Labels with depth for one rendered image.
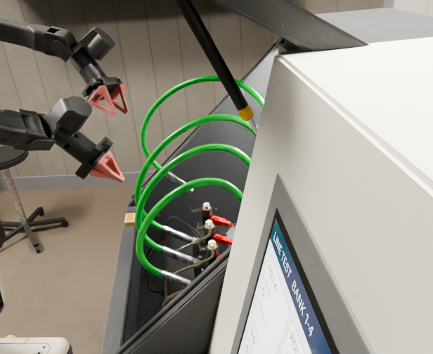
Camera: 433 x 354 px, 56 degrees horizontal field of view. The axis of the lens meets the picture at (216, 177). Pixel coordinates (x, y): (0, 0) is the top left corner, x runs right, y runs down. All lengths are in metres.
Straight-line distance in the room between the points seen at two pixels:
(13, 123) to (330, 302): 0.76
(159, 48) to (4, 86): 1.27
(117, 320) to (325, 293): 0.74
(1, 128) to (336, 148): 0.72
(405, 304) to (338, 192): 0.11
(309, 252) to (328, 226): 0.04
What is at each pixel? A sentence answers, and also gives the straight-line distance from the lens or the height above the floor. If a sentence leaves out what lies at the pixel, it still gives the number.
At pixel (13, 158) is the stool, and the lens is 2.89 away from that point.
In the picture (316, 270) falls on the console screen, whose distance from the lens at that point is 0.35.
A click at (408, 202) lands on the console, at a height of 1.53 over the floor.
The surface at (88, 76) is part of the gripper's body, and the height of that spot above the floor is 1.41.
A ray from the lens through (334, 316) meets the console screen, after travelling 0.32.
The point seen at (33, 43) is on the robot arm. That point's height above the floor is 1.50.
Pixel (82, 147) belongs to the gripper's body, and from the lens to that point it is 0.99.
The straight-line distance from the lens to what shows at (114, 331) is 0.99.
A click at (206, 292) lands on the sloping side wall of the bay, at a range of 0.74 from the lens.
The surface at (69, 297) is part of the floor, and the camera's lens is 2.61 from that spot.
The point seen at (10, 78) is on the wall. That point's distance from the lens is 3.59.
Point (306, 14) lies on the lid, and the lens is 0.54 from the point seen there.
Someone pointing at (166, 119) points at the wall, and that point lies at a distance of 3.28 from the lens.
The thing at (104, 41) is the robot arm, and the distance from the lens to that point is 1.16.
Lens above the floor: 1.66
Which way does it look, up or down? 28 degrees down
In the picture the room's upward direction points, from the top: 5 degrees counter-clockwise
